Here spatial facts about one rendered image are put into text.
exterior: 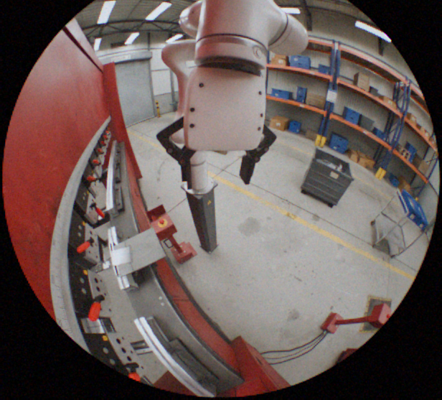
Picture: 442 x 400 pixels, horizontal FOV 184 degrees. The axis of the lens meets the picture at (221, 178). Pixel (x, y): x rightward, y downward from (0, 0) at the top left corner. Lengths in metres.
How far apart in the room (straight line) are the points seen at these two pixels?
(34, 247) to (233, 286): 1.55
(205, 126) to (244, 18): 0.13
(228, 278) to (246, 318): 0.52
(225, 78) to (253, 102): 0.04
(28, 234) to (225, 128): 0.44
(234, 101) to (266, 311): 1.67
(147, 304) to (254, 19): 0.91
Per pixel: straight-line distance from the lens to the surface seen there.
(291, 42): 0.22
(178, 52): 0.59
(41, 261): 0.41
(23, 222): 0.41
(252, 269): 1.66
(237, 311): 1.61
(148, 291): 0.80
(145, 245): 0.72
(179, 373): 0.76
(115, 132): 2.59
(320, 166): 2.31
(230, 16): 0.16
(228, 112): 0.15
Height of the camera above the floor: 1.59
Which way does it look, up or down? 40 degrees down
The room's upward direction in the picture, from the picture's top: straight up
